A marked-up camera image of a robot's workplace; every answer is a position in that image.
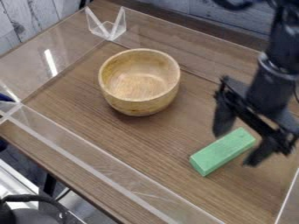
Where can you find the clear acrylic tray enclosure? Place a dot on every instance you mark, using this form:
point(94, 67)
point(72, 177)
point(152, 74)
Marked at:
point(127, 163)

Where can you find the black table leg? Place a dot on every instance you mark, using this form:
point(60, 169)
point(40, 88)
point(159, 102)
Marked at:
point(50, 184)

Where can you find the green rectangular block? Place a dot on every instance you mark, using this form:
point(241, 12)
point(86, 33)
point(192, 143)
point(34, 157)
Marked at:
point(210, 158)

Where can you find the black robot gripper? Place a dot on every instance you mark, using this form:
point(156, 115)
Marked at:
point(259, 104)

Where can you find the light wooden bowl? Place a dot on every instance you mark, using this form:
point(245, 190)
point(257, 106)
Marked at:
point(139, 81)

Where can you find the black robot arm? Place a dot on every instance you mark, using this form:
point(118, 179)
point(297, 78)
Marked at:
point(279, 59)

